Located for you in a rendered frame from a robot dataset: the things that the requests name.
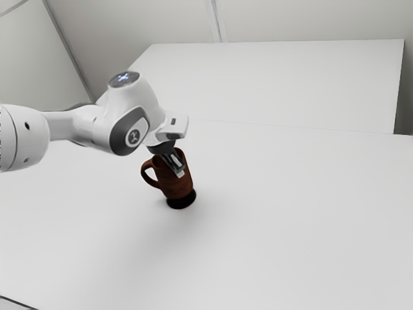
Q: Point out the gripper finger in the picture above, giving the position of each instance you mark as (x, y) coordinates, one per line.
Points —
(175, 164)

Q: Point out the brown ceramic mug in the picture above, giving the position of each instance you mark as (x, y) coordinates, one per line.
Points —
(174, 184)

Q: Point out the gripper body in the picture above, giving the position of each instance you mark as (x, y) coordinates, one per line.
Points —
(160, 149)

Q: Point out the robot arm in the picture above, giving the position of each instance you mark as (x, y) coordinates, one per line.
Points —
(126, 106)

